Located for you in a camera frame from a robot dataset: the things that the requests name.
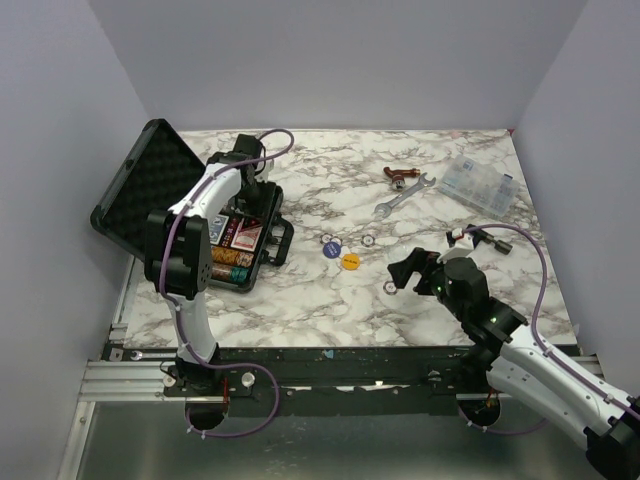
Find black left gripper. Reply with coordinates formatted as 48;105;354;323
228;176;274;225

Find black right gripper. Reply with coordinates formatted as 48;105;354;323
388;246;468;321

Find red triangular dealer button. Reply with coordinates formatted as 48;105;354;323
239;217;262;231

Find blue playing card deck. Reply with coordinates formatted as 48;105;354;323
209;214;229;246

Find yellow big blind button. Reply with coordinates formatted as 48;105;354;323
341;253;361;271

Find blue small blind button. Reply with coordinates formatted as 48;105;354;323
323;241;341;259

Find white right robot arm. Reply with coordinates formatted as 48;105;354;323
412;248;639;479

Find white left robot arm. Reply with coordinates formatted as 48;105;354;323
144;134;292;395

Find black poker set case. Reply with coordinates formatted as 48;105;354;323
90;119;294;293

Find clear glass disc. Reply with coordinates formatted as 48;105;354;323
388;244;413;263

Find red playing card deck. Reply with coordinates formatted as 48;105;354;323
231;223;262;252

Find poker chip near deck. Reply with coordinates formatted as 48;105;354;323
383;280;398;295

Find red dice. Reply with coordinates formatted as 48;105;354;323
218;215;241;248

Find poker chip marked 10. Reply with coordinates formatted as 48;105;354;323
361;235;375;247

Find black T-shaped pipe fitting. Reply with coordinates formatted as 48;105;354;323
467;224;513;255

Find silver open-end wrench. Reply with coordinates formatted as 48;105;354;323
373;174;436;219

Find orange chip row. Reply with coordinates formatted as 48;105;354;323
211;246;254;268

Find brown bottom chip row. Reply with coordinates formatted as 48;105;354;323
211;263;249;285

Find brown faucet tap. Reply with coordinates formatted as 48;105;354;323
383;167;421;191

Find clear plastic screw organizer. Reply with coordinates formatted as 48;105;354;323
438;155;520;218

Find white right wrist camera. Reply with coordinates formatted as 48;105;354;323
437;228;475;264

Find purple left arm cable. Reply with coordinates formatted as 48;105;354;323
157;128;296;440

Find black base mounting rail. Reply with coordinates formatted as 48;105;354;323
164;347;490;418

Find aluminium frame rail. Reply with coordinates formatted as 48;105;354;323
78;361;174;403

